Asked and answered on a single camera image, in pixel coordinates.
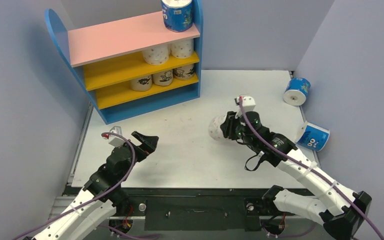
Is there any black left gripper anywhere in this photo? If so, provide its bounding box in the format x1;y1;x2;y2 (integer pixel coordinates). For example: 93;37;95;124
120;131;159;182

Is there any white floral paper roll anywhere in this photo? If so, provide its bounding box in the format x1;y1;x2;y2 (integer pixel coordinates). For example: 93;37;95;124
170;38;194;59
141;44;171;66
208;111;236;141

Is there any brown cartoon paper roll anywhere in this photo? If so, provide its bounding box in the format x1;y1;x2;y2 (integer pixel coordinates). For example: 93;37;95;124
172;64;195;80

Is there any blue pink yellow shelf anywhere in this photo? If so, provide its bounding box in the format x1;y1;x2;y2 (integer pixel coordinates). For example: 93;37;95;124
44;0;203;124

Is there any blue paper roll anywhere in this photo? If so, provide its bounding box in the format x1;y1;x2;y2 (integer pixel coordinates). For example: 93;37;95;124
160;0;193;32
283;77;311;107
295;121;331;152

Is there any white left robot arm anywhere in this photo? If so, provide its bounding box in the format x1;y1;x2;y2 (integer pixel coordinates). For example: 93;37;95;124
20;130;159;240

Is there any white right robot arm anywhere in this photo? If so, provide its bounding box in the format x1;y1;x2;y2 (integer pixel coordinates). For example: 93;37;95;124
214;111;372;240

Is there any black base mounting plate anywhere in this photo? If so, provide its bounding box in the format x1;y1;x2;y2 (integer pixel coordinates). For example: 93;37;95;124
106;188;287;234

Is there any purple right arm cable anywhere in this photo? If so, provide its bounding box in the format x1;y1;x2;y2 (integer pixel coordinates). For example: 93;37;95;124
238;99;384;240

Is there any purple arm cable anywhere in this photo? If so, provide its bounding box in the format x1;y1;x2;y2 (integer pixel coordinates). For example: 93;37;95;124
238;99;384;240
13;132;160;240

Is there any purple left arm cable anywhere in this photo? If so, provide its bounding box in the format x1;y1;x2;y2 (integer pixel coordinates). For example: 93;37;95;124
13;132;160;240

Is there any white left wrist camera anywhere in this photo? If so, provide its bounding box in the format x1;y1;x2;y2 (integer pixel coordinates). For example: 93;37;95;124
101;126;126;148

